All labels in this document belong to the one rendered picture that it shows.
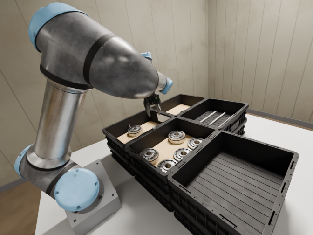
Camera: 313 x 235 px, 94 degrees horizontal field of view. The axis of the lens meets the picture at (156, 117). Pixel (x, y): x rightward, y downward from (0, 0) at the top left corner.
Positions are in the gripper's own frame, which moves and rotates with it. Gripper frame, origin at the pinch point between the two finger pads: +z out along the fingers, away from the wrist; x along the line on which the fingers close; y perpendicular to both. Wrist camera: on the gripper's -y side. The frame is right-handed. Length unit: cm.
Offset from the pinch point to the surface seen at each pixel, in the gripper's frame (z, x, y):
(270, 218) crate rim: 8, 15, 66
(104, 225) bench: 28, -36, 39
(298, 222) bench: 29, 36, 61
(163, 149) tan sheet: 15.6, -0.7, 16.5
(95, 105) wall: 24, -66, -140
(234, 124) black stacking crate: 11.9, 44.3, 16.2
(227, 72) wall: 26, 183, -176
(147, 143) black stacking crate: 11.0, -8.5, 13.3
